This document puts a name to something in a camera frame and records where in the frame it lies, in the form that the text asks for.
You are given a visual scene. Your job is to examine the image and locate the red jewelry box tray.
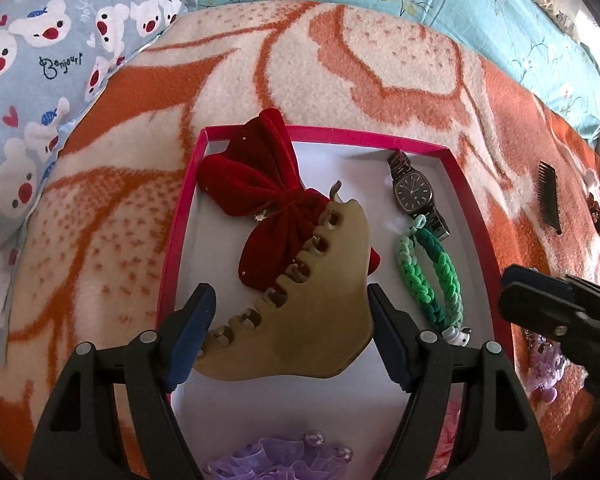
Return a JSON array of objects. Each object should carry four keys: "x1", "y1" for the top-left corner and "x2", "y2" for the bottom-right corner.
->
[{"x1": 159, "y1": 127, "x2": 513, "y2": 479}]

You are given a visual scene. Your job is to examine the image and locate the orange white floral blanket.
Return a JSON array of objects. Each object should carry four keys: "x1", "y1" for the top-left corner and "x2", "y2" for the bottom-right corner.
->
[{"x1": 0, "y1": 1, "x2": 600, "y2": 472}]

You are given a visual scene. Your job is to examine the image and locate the pink flower scrunchie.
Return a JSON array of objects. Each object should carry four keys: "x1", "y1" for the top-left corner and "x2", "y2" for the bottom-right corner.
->
[{"x1": 427, "y1": 384, "x2": 463, "y2": 478}]

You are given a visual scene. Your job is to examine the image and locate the red black hair tie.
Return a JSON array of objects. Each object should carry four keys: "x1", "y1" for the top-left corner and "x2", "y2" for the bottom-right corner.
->
[{"x1": 584, "y1": 192, "x2": 600, "y2": 241}]

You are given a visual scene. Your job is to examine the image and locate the red velvet bow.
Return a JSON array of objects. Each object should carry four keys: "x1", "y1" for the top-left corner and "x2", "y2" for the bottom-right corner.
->
[{"x1": 197, "y1": 108, "x2": 379, "y2": 295}]

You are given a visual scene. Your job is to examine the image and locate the green braided bracelet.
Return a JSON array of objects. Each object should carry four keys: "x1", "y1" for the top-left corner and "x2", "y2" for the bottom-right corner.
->
[{"x1": 396, "y1": 213, "x2": 474, "y2": 348}]

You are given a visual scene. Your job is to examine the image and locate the beige hair claw clip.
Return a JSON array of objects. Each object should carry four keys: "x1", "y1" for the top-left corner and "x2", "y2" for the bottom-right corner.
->
[{"x1": 194, "y1": 183, "x2": 374, "y2": 382}]

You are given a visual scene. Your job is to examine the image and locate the blue bear print pillow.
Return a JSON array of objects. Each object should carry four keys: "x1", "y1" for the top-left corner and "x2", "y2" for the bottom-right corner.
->
[{"x1": 0, "y1": 0, "x2": 190, "y2": 363}]

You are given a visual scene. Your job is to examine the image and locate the metal wrist watch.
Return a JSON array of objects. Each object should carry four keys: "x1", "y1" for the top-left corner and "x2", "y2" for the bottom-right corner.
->
[{"x1": 388, "y1": 151, "x2": 450, "y2": 242}]

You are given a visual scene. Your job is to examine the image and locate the purple flower scrunchie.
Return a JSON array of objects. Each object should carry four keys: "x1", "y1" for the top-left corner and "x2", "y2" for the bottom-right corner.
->
[{"x1": 202, "y1": 429, "x2": 354, "y2": 480}]

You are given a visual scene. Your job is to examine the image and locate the black hair comb clip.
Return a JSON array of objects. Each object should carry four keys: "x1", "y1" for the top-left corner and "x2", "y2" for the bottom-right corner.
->
[{"x1": 538, "y1": 160, "x2": 562, "y2": 235}]

